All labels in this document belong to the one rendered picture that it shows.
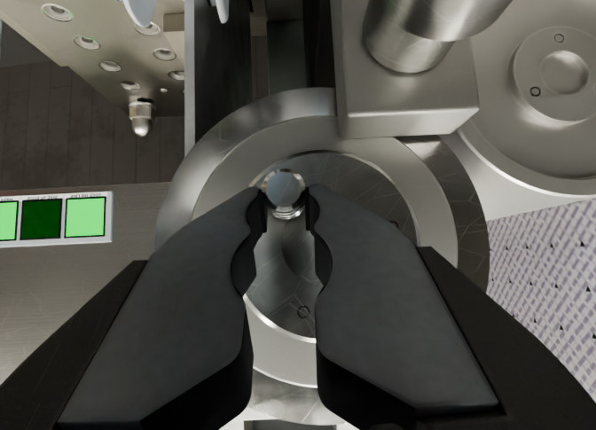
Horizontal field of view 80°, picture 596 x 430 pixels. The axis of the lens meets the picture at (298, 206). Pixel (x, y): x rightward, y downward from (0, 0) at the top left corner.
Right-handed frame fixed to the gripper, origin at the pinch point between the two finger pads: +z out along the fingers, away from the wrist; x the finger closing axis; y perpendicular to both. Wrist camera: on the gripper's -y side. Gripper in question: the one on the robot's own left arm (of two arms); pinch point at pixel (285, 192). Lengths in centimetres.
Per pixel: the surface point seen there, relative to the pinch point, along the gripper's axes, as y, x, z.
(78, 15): -4.7, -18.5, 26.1
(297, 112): -1.0, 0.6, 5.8
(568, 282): 12.5, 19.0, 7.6
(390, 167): 0.9, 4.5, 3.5
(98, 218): 19.5, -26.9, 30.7
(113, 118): 52, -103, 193
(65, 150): 67, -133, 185
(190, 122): -0.5, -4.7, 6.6
